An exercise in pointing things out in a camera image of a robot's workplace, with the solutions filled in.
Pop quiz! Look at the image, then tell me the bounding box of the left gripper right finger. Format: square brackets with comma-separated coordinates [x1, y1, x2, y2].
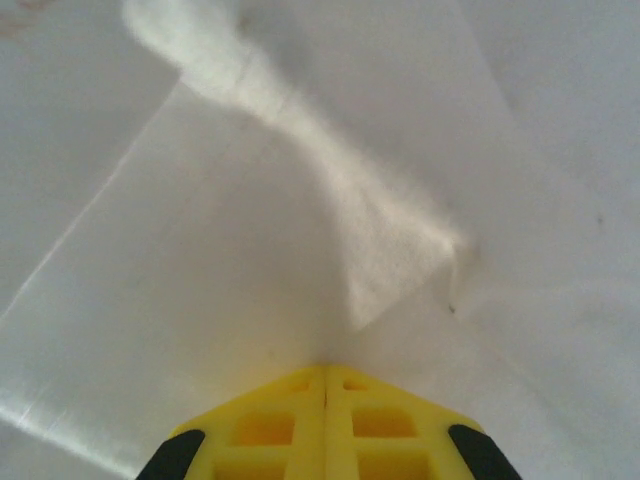
[323, 364, 521, 480]

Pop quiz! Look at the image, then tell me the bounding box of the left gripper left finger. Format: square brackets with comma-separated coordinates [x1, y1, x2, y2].
[134, 364, 327, 480]

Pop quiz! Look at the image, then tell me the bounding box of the white t-shirt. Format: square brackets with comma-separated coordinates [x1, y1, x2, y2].
[0, 0, 640, 480]

